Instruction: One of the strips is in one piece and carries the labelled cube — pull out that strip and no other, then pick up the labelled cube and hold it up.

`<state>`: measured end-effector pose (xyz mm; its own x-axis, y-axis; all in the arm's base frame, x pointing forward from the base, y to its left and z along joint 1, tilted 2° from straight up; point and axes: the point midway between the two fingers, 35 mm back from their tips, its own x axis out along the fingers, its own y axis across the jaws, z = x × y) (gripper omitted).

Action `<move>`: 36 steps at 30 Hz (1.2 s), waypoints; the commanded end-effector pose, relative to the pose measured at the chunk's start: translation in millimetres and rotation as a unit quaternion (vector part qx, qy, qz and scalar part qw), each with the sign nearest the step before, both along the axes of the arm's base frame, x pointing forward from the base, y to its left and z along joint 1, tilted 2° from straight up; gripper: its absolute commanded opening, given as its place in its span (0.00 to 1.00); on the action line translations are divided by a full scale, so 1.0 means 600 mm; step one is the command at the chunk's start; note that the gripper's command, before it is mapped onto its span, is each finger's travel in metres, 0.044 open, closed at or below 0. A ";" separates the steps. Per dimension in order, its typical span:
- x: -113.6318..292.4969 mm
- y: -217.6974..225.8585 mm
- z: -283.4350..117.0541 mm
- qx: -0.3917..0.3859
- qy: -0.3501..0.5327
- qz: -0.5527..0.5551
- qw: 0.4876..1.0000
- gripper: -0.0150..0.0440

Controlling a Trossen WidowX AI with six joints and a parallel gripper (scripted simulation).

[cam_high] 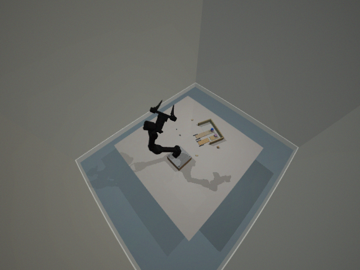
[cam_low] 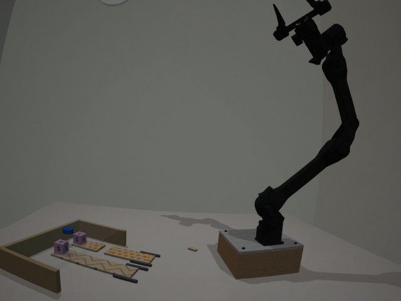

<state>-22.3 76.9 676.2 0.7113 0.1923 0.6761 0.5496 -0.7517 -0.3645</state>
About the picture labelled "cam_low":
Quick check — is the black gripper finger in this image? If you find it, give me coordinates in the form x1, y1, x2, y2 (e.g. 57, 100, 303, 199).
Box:
273, 4, 285, 30
306, 0, 321, 8

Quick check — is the brown u-shaped low wall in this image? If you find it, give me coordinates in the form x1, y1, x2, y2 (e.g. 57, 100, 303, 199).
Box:
0, 216, 127, 293

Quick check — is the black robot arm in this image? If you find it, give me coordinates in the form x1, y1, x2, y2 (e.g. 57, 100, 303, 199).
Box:
255, 19, 359, 246

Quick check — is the tan strip with orange polka dots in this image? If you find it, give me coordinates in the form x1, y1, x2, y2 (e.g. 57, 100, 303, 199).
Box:
104, 246, 155, 264

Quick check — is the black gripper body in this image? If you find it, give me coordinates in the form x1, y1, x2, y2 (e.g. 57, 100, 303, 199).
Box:
273, 0, 331, 45

